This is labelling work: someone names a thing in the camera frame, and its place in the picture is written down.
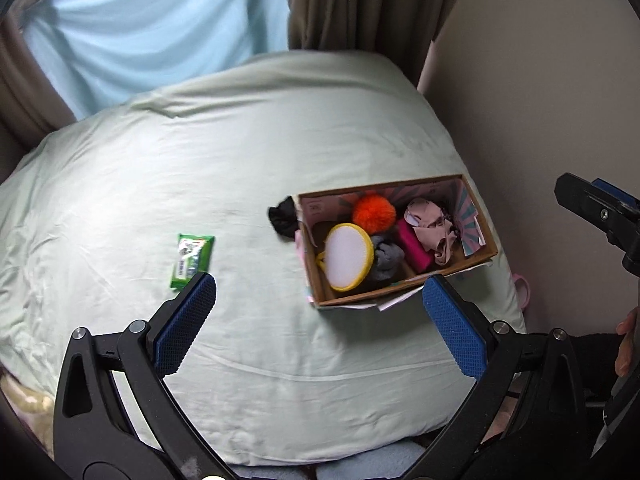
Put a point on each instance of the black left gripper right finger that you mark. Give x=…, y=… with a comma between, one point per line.
x=522, y=403

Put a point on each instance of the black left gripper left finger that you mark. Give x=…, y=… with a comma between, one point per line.
x=114, y=417

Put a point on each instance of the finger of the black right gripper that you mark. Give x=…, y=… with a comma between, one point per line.
x=608, y=208

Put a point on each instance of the pink cloth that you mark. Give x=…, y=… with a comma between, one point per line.
x=432, y=228

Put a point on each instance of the green wet wipes pack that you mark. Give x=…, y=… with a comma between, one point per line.
x=192, y=257

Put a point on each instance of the yellow rimmed white mesh pouch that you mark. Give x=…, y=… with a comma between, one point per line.
x=347, y=257

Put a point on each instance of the orange fluffy pom-pom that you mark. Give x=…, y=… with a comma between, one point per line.
x=374, y=214

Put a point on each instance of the black scrunchie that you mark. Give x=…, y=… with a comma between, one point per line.
x=283, y=218

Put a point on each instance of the person's right hand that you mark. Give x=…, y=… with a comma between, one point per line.
x=625, y=353

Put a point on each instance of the floral patterned blanket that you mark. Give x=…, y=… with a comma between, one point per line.
x=34, y=408

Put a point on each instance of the magenta cloth item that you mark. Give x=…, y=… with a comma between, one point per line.
x=418, y=258

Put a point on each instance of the grey crumpled cloth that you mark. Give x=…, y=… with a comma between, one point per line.
x=387, y=257

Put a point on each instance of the cardboard box with pink pattern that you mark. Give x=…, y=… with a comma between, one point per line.
x=318, y=212

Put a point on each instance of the pale green bed sheet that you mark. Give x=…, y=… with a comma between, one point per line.
x=89, y=228

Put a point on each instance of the brown right curtain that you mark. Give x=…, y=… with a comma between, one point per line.
x=400, y=30

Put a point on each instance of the brown curtain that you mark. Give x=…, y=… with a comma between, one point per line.
x=400, y=30
x=30, y=107

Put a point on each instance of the brown left curtain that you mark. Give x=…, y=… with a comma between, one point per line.
x=30, y=107

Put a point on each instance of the light blue hanging cloth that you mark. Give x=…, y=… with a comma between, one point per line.
x=100, y=53

